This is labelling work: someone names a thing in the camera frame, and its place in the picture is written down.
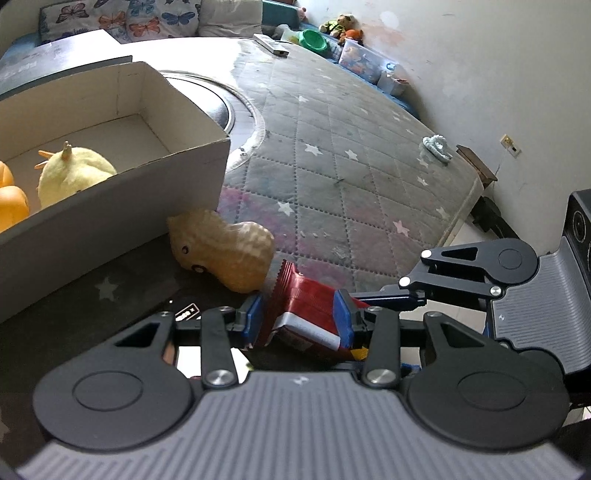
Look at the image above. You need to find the blue sofa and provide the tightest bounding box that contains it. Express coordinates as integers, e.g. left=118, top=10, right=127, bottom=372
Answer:
left=0, top=0, right=411, bottom=100

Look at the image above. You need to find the peanut plush toy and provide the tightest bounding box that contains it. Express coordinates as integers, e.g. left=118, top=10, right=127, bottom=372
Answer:
left=166, top=209, right=276, bottom=293

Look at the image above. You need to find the green plastic bowl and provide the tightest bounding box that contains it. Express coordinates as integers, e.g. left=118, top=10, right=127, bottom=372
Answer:
left=300, top=28, right=330, bottom=53

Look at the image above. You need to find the red snack packet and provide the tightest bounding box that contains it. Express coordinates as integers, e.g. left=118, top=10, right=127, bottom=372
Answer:
left=261, top=260, right=371, bottom=363

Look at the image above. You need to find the brown teddy bear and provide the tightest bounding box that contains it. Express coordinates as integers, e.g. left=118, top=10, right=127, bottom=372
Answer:
left=320, top=14, right=357, bottom=40

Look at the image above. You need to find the butterfly print cushion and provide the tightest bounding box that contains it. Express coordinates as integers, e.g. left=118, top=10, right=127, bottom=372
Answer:
left=39, top=0, right=132, bottom=44
left=124, top=0, right=202, bottom=38

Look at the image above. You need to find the grey cardboard box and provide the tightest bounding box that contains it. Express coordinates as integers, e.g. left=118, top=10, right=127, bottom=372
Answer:
left=0, top=61, right=232, bottom=324

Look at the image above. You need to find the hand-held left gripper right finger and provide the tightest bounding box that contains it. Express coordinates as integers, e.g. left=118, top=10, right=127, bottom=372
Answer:
left=333, top=290, right=492, bottom=388

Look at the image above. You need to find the yellow chick plush toy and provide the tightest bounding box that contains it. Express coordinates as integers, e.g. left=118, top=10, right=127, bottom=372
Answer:
left=34, top=141, right=117, bottom=209

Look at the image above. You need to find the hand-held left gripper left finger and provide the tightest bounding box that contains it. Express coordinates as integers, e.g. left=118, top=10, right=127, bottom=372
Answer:
left=111, top=294, right=267, bottom=389

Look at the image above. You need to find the white rectangular device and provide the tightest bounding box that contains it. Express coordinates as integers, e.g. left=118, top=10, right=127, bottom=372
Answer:
left=254, top=33, right=291, bottom=58

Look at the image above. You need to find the white pillow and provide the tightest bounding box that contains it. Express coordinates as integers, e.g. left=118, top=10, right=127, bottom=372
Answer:
left=198, top=0, right=264, bottom=38

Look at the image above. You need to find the grey quilted star table cover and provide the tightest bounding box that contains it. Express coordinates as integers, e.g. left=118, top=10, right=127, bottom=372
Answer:
left=0, top=36, right=485, bottom=402

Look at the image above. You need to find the small wooden stool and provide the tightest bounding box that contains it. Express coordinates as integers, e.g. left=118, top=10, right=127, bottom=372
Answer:
left=456, top=144, right=498, bottom=189

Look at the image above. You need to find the clear plastic storage bin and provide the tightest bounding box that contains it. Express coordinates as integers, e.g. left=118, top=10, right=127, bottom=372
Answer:
left=338, top=38, right=393, bottom=84

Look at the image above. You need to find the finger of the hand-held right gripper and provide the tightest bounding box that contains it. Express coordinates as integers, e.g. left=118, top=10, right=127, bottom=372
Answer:
left=349, top=242, right=505, bottom=311

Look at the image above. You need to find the pale blue paper coil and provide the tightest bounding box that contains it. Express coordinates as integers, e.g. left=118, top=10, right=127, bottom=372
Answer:
left=419, top=134, right=454, bottom=165

